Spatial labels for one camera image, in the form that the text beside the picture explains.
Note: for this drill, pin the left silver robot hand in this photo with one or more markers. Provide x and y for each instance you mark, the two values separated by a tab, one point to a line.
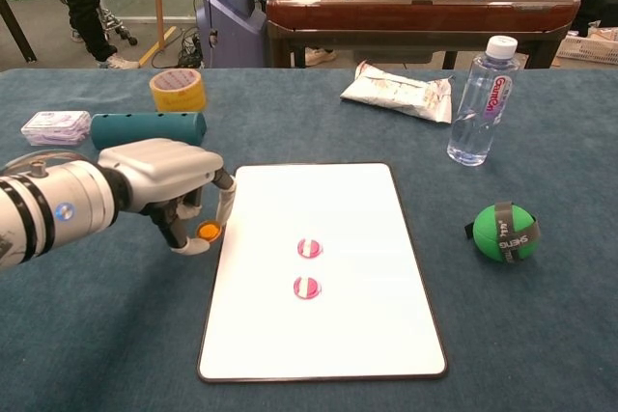
159	166

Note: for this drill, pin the orange token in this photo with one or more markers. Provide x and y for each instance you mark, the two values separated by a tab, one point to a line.
210	230

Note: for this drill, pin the pink token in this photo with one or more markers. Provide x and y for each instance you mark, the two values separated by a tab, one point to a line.
307	286
309	248

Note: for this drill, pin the teal cylinder block with holes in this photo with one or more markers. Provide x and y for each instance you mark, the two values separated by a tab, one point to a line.
149	127

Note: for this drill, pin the yellow tape roll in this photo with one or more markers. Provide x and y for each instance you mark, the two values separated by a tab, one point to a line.
178	96

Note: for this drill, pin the small white purple box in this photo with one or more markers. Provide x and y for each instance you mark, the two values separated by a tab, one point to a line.
57	128

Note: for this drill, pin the black rolling stool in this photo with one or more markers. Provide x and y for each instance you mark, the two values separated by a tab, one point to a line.
116	21

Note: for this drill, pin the person in black clothes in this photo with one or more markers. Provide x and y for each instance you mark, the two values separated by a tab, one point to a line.
87	7

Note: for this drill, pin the blue felt table cover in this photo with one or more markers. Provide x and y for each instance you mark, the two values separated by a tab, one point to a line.
96	335

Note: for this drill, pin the white sneaker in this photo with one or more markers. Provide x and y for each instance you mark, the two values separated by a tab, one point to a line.
318	56

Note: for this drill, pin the black table leg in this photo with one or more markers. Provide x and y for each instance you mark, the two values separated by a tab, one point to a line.
17	28

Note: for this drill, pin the white magnetic board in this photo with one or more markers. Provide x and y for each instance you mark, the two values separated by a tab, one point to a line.
362	315

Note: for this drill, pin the white snack bag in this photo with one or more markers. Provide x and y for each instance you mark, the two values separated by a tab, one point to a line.
401	93

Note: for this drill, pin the brown mahjong table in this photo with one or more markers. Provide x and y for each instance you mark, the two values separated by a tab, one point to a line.
410	16

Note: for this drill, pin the clear water bottle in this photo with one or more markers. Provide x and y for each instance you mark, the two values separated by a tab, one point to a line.
483	103

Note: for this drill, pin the white plastic crate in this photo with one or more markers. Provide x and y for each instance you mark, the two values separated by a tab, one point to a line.
589	47

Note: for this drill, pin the black bag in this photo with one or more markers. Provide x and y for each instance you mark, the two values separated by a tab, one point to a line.
598	11

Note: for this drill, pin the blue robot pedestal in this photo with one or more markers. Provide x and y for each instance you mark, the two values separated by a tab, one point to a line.
232	21

